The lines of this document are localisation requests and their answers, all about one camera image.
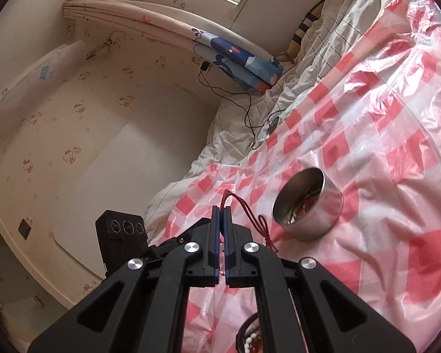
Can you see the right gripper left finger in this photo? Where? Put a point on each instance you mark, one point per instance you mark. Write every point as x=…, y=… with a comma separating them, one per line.
x=142, y=306

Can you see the white striped duvet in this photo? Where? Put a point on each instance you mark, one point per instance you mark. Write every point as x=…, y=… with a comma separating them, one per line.
x=237, y=138

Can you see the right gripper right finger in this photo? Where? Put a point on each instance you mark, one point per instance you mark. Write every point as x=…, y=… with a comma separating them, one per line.
x=301, y=306

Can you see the striped pillow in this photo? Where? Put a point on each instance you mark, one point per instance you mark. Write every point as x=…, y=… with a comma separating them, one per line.
x=313, y=15

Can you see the pink checkered plastic sheet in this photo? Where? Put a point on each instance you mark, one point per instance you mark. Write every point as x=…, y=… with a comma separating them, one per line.
x=373, y=126

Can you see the blue cartoon curtain left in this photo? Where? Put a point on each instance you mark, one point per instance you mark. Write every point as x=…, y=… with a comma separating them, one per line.
x=249, y=65

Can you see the round metal tin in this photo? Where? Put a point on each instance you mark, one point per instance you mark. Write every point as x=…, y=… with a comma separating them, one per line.
x=308, y=205

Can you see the black phone on bed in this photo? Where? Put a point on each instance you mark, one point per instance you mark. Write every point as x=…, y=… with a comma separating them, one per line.
x=273, y=125

